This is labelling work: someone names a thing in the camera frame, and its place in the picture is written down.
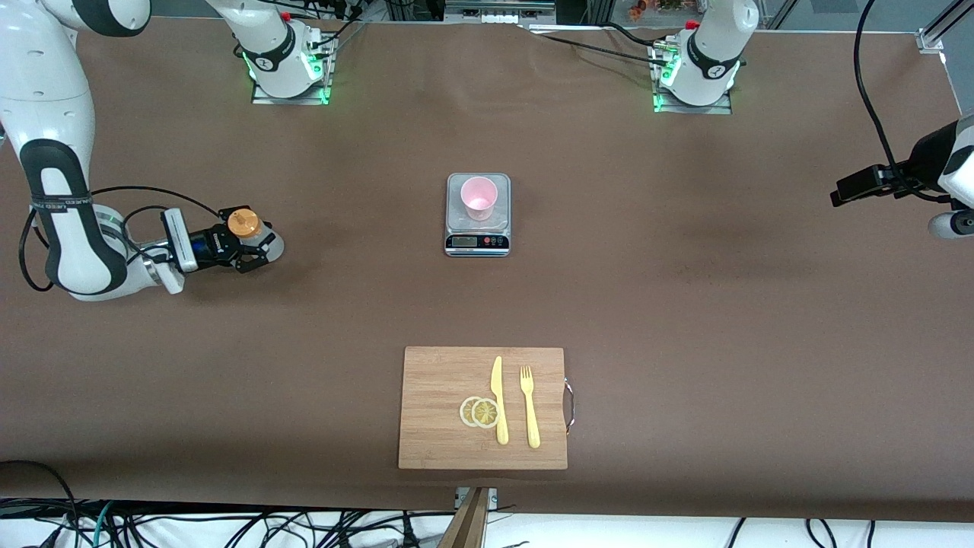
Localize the black base cable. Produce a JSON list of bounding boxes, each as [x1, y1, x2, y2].
[[524, 27, 670, 69], [601, 21, 674, 48]]

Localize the yellow plastic fork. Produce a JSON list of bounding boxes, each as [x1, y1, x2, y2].
[[520, 365, 541, 449]]

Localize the aluminium frame profile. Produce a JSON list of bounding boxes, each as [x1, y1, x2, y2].
[[917, 0, 974, 53]]

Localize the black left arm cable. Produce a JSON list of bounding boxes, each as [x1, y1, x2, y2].
[[852, 0, 960, 205]]

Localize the wooden cutting board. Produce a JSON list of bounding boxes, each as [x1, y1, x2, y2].
[[398, 346, 569, 470]]

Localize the yellow plastic knife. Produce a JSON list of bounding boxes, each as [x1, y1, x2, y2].
[[490, 355, 510, 446]]

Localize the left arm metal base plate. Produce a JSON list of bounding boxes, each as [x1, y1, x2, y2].
[[652, 42, 733, 115]]

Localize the wooden post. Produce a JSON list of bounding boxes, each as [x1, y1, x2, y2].
[[438, 487, 490, 548]]

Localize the silver digital kitchen scale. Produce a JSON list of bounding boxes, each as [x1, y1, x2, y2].
[[444, 173, 511, 258]]

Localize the pink plastic cup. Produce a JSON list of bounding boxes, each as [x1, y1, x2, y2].
[[460, 176, 499, 222]]

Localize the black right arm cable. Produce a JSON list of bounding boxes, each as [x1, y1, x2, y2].
[[18, 185, 223, 294]]

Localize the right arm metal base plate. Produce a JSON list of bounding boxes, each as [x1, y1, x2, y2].
[[251, 30, 336, 106]]

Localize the teal floor cable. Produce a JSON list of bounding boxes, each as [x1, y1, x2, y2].
[[91, 501, 115, 548]]

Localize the grey metal rack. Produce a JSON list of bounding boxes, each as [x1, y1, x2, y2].
[[444, 0, 558, 25]]

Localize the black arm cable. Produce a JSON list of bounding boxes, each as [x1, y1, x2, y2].
[[18, 185, 223, 294], [852, 0, 960, 205]]

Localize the brown table cover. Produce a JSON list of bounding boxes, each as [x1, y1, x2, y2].
[[0, 14, 974, 522]]

